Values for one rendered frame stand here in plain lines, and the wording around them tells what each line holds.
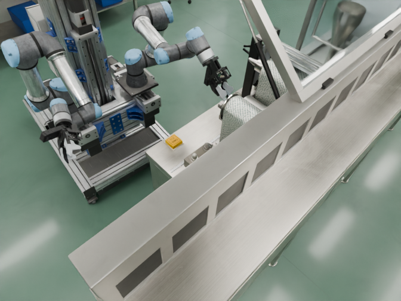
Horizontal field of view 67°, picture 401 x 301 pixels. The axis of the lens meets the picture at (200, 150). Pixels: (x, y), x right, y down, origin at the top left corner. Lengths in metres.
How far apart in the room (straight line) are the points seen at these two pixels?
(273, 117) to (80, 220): 2.03
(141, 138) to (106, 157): 0.34
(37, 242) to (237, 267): 2.00
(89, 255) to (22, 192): 2.31
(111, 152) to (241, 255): 1.95
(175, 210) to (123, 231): 0.11
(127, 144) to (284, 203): 1.92
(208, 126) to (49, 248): 1.50
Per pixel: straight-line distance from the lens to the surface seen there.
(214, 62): 1.42
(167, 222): 0.64
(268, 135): 0.81
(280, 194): 0.97
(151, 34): 1.62
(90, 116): 1.63
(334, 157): 1.12
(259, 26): 0.90
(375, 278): 2.69
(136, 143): 2.67
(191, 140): 1.76
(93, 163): 2.62
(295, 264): 2.48
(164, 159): 1.67
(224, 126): 1.46
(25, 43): 1.66
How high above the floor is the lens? 2.24
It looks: 51 degrees down
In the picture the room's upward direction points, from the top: 4 degrees clockwise
